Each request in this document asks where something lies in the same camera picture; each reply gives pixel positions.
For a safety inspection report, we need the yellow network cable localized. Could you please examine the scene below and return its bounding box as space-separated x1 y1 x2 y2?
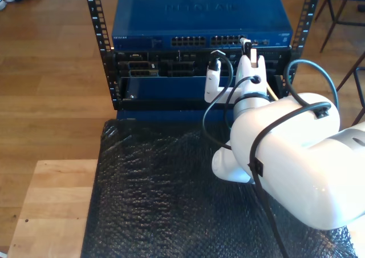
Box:
240 34 279 102

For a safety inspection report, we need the black rack server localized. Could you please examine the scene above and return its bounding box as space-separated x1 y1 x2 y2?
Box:
112 49 291 78

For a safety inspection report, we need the black bubble wrap mat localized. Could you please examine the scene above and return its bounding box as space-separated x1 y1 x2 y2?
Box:
80 116 357 258

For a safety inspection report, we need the blue network switch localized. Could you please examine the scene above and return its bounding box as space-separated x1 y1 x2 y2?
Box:
111 0 294 51

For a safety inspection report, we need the black perforated rack post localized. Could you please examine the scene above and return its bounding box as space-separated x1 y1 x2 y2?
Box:
83 0 120 110
279 0 325 98

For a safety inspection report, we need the blue rack base plate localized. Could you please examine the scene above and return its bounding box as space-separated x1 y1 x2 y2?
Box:
116 109 236 122

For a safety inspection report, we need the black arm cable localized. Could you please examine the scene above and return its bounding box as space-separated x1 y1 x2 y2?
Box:
201 49 340 258

